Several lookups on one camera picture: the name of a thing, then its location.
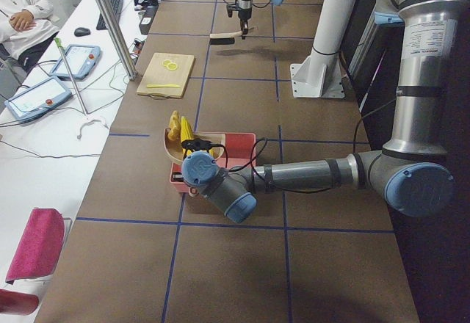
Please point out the thin metal rod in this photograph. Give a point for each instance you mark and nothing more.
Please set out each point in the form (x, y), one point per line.
(70, 73)

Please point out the white brush with dark bristles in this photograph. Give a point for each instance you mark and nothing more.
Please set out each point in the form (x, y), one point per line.
(227, 38)

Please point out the yellow toy knife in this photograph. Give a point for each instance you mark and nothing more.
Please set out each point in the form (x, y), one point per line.
(168, 85)

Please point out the far teach pendant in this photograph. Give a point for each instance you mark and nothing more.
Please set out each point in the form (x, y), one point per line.
(81, 59)

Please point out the black power adapter box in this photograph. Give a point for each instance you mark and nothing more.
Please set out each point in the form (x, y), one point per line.
(147, 19)

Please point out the teach pendant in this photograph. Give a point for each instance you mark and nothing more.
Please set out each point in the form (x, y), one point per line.
(38, 100)
(81, 59)

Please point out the pink plastic bin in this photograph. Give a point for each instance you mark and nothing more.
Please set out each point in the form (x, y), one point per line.
(238, 145)

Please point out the aluminium frame post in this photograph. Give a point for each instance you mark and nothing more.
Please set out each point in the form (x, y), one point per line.
(117, 39)

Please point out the seated person in white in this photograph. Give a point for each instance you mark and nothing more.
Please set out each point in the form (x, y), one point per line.
(26, 30)

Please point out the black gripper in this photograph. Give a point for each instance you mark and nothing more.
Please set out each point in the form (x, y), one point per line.
(191, 144)
(243, 15)

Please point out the wooden cutting board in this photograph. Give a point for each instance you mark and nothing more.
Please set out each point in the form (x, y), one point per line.
(157, 73)

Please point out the tan toy potato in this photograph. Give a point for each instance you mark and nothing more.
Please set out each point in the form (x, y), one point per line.
(174, 126)

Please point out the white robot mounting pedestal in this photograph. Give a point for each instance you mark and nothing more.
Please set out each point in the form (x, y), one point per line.
(319, 75)

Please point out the pink cloth on stand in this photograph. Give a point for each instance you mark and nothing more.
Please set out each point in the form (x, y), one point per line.
(40, 246)

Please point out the black computer mouse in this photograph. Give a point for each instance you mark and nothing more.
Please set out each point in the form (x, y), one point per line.
(81, 32)

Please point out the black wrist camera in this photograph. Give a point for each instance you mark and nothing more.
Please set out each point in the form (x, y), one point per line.
(232, 8)

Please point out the red object at edge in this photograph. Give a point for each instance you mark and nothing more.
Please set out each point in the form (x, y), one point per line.
(17, 303)

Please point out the near teach pendant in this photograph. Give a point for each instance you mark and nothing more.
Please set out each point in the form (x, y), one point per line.
(38, 100)

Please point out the black keyboard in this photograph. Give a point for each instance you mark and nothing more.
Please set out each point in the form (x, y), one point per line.
(115, 7)

